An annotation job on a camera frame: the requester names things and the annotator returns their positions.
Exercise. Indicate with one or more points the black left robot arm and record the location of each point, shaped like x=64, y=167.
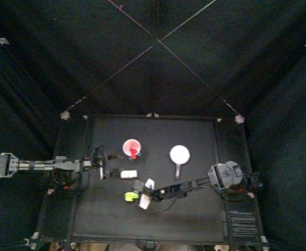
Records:
x=38, y=165

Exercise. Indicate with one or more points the green toy food piece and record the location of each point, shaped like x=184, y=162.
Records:
x=131, y=196

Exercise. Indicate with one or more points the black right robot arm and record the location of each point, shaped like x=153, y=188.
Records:
x=225, y=175

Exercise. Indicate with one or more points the white round spoon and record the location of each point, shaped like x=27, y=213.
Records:
x=179, y=154

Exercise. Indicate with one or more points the small dark grey block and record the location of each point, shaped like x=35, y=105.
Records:
x=138, y=185

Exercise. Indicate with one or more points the red cup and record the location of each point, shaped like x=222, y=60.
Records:
x=133, y=147

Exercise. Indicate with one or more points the white toy sushi roll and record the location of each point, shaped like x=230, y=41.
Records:
x=129, y=174

